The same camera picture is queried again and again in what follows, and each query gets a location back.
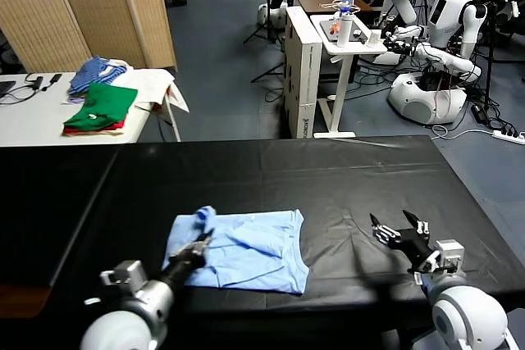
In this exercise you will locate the tall white cardboard box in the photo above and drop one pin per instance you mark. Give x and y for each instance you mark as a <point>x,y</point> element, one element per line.
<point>305,79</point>

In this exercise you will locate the white cloth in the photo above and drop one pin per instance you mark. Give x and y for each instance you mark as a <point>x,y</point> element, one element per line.
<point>147,83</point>

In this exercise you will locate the white side table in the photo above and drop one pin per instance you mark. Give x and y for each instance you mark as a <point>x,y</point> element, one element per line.
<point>28,120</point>

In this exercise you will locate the white standing desk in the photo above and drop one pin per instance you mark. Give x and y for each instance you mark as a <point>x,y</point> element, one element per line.
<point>348,71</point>

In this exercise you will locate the small white cup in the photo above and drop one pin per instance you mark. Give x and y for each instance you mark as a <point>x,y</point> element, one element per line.
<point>374,37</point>

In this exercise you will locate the white cylinder flask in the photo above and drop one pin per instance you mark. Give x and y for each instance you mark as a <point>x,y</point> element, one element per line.
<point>344,31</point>

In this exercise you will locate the white power strip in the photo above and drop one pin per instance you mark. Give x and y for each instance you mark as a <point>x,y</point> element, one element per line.
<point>508,134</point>

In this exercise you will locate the light blue t-shirt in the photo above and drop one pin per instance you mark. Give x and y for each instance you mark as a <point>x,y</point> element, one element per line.
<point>246,251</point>

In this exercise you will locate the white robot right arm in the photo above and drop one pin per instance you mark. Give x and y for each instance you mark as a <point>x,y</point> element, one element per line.
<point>467,317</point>

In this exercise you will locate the purple card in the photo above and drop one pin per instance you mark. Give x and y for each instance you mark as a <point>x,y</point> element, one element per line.
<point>74,99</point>

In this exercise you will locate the white humanoid robot with base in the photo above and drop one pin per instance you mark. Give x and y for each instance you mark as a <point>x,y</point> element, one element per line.
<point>426,99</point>

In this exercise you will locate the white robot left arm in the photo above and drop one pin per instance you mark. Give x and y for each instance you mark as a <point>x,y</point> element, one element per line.
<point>131,321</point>

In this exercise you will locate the black light stand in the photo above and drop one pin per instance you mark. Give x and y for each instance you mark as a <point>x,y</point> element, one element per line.
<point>489,55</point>

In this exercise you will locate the black table cover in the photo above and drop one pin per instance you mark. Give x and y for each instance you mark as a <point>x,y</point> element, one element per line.
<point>102,178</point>

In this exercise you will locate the folded green shirt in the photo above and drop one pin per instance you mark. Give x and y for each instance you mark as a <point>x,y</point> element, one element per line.
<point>106,103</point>

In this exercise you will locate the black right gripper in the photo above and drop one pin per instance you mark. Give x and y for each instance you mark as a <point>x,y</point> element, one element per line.
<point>414,245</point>

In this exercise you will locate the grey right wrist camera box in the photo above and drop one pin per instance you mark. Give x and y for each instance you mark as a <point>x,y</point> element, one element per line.
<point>450,253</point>

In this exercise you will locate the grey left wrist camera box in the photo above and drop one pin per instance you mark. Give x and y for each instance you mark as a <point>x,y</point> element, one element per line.
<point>125,274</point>

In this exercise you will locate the bamboo folding screen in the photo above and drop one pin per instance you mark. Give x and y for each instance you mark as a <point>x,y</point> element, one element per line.
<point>82,5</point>

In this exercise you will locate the folded red shirt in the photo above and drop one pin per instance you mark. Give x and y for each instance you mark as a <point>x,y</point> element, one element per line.
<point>117,124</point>

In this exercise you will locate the black tripod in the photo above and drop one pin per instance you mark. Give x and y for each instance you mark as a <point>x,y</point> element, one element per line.
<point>268,18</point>

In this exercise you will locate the small white robot base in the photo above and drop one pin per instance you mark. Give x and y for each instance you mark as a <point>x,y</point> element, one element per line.
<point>270,15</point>

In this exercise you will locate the clear water bottle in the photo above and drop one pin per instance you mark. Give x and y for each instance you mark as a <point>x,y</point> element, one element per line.
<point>346,6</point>

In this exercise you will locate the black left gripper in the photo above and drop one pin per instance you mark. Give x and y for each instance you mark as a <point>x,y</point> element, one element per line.
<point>186,262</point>

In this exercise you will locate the blue striped shirt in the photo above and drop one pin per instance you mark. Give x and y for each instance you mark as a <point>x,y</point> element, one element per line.
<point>87,72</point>

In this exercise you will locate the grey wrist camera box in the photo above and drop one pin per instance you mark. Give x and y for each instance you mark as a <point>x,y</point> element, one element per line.
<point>125,274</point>
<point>450,253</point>

